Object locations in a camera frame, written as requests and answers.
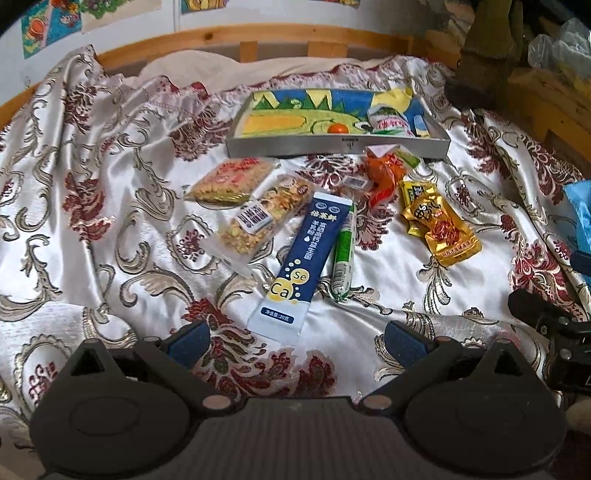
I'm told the gold duck snack packet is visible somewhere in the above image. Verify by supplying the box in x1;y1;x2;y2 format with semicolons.
403;193;482;267

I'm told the blue white powder sachet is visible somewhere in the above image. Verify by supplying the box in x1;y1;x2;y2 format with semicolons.
247;191;353;344

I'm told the green sausage stick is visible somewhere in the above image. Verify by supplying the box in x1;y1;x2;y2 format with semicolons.
331;204;356;302

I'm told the clear nut bar packet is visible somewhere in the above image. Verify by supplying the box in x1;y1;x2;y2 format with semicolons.
201;173;317;278

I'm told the yellow green cracker packet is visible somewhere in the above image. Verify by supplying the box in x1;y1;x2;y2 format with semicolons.
400;180;436;238

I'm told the floral satin bedspread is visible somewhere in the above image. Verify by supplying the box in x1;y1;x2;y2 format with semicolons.
0;44;591;480

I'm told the blue plastic bag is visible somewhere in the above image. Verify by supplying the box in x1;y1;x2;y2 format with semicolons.
563;179;591;278

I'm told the orange dried fruit packet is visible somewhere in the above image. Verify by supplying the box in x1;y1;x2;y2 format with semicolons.
365;144;422;210

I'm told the grey tray with painted liner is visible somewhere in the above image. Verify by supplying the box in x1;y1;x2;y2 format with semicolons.
226;88;451;159

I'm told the white red green snack bag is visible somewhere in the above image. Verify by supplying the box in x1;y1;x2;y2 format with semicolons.
367;104;415;137

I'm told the small orange tangerine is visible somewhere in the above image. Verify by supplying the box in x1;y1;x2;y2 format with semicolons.
327;123;349;135

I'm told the cream pillow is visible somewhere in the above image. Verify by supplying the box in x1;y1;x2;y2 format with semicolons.
125;50;386;93

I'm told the clear plastic bag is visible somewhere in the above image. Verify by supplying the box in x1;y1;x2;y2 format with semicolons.
528;18;591;97

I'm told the olive brown hanging garment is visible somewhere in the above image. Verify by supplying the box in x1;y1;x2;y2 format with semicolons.
445;0;524;110

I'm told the landscape flowers painting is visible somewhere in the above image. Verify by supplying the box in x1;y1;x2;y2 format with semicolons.
322;0;361;8

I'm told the red hair girl painting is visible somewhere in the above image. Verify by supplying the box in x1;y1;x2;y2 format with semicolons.
21;0;82;59

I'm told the wooden bed frame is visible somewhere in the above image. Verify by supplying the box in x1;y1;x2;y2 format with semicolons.
0;22;591;153

